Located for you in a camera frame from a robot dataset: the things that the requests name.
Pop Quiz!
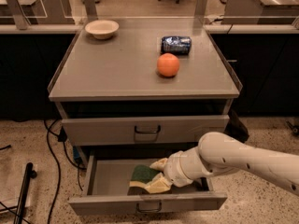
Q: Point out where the black cable on floor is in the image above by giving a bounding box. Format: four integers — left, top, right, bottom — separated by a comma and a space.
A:
42, 119, 87, 224

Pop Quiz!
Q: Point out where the grey drawer cabinet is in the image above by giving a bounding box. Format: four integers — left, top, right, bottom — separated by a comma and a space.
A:
47, 16, 243, 217

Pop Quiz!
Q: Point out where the green and yellow sponge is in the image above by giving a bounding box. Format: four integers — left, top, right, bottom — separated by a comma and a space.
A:
127, 164, 160, 195

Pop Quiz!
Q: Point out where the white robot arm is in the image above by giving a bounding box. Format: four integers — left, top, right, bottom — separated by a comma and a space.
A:
146, 132, 299, 195

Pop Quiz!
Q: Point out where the open middle drawer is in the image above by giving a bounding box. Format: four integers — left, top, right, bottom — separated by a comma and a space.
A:
69, 154, 227, 216

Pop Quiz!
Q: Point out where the closed upper drawer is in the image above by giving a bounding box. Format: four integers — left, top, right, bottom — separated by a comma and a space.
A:
62, 115, 229, 146

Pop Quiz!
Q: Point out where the black cloth behind cabinet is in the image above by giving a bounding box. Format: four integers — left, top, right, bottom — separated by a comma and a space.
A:
224, 109, 249, 143

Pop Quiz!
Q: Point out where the grey background desk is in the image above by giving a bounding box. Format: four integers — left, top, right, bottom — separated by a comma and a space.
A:
0, 0, 75, 24
222, 0, 299, 24

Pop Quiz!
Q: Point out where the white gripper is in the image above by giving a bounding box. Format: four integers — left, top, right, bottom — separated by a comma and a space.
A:
145, 151, 192, 194

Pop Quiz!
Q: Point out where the white bowl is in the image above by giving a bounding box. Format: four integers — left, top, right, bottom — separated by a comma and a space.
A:
85, 20, 119, 40

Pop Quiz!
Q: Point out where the orange fruit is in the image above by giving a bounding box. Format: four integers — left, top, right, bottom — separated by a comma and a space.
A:
157, 53, 180, 77

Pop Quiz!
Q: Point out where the grey background desk left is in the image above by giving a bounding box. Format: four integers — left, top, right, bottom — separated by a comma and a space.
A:
0, 0, 75, 24

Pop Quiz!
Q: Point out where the grey background desk right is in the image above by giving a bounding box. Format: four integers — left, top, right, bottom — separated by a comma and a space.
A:
222, 0, 299, 24

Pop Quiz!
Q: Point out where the clear acrylic barrier panel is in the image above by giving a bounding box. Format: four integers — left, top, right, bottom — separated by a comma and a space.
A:
0, 0, 299, 31

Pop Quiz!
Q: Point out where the black stand leg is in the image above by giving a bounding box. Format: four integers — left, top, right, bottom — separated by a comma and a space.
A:
13, 162, 36, 224

